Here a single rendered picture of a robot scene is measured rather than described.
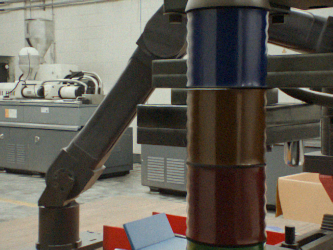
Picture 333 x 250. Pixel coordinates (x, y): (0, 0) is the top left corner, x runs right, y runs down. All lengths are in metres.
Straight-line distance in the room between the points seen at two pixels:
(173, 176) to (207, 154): 6.17
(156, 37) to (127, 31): 8.74
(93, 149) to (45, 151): 7.04
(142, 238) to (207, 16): 0.41
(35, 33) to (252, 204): 8.81
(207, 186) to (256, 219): 0.03
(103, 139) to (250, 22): 0.66
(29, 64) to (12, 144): 1.12
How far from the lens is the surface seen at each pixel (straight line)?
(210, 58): 0.27
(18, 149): 8.39
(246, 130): 0.27
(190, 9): 0.28
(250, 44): 0.27
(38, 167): 8.08
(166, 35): 0.87
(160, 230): 0.67
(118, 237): 0.87
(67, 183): 0.92
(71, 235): 0.96
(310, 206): 2.95
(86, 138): 0.92
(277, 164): 5.70
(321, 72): 0.49
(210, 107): 0.27
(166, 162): 6.49
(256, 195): 0.28
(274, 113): 0.55
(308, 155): 0.90
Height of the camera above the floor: 1.15
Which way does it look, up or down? 3 degrees down
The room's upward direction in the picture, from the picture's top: straight up
